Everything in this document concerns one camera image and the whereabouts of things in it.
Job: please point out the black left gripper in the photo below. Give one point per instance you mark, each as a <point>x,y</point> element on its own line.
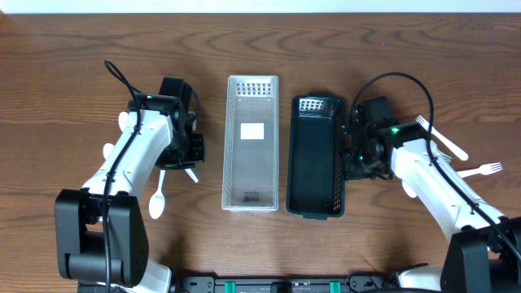
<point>196,147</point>

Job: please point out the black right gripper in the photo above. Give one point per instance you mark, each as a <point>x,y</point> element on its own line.
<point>351,159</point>

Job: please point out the white plastic spoon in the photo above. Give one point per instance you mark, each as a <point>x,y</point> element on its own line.
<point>107,150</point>
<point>122,121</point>
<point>408,190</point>

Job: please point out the dark green perforated plastic basket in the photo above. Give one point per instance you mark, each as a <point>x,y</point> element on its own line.
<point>315,181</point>

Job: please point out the white plastic fork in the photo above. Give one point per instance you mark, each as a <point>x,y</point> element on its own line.
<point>454,148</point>
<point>484,169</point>

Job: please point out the pale blue plastic fork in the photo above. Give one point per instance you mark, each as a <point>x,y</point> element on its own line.
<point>444,157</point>

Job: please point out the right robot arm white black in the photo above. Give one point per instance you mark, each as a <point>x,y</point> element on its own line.
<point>484,244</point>

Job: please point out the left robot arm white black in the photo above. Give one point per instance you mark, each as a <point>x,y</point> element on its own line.
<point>101,237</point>

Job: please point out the white plastic spoon right crossing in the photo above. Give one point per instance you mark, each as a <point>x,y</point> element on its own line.
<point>191,172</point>

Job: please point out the white plastic spoon bowl down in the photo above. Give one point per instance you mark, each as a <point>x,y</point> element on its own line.
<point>157,200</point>

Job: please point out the clear perforated plastic basket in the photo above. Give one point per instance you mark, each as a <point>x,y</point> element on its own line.
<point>251,151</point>

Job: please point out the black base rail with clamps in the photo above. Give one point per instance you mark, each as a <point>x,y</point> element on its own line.
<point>353,283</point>

